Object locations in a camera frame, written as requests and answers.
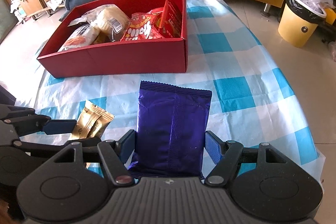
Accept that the purple foil snack packet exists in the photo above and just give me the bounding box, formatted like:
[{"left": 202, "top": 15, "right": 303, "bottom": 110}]
[{"left": 129, "top": 81, "right": 212, "bottom": 177}]

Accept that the blue white checkered tablecloth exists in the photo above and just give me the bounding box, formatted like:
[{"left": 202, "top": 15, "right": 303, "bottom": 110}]
[{"left": 17, "top": 0, "right": 325, "bottom": 179}]

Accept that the white spicy strips packet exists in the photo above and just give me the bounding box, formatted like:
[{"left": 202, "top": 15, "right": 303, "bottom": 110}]
[{"left": 58, "top": 24, "right": 100, "bottom": 52}]

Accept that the red snack packet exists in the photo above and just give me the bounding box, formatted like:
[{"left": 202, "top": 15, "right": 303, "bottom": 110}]
[{"left": 120, "top": 7, "right": 163, "bottom": 41}]

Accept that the person's left hand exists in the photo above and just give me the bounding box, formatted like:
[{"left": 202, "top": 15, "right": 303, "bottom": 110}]
[{"left": 0, "top": 200, "right": 12, "bottom": 224}]

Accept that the red cardboard box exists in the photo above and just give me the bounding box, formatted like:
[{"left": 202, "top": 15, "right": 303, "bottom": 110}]
[{"left": 37, "top": 0, "right": 188, "bottom": 78}]

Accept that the red flat packet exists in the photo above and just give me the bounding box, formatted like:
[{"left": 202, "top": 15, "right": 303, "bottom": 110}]
[{"left": 154, "top": 0, "right": 182, "bottom": 38}]

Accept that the gold foil snack packet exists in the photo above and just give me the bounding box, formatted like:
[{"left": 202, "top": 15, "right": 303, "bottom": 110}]
[{"left": 71, "top": 100, "right": 114, "bottom": 140}]

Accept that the yellow trash bin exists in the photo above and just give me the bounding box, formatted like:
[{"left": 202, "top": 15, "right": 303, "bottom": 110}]
[{"left": 278, "top": 0, "right": 327, "bottom": 48}]

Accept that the round bread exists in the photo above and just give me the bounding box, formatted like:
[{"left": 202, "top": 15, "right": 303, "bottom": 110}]
[{"left": 68, "top": 4, "right": 130, "bottom": 42}]

